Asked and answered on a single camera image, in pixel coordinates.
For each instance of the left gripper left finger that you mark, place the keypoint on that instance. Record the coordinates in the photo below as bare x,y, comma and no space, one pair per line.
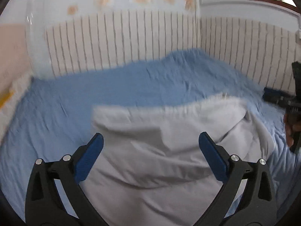
43,202

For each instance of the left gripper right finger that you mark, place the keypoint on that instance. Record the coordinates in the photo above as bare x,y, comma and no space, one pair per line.
257,205

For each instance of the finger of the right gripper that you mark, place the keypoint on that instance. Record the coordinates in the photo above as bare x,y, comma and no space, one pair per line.
274,96

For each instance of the white puffer jacket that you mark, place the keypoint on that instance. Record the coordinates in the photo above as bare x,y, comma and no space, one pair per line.
151,170

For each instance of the person's right hand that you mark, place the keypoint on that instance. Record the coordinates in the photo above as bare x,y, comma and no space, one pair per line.
288,132

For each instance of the blue bed sheet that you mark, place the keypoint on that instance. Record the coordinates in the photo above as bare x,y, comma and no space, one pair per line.
54,116

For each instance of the white patterned mattress edge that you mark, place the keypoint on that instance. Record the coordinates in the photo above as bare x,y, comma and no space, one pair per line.
19,87

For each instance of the yellow strip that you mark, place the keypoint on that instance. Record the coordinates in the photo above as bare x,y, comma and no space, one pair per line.
5,96

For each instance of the beige striped padded headboard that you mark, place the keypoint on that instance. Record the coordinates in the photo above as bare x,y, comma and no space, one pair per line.
261,51

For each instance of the clear plastic storage bin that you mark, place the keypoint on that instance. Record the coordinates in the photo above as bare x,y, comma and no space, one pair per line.
36,42

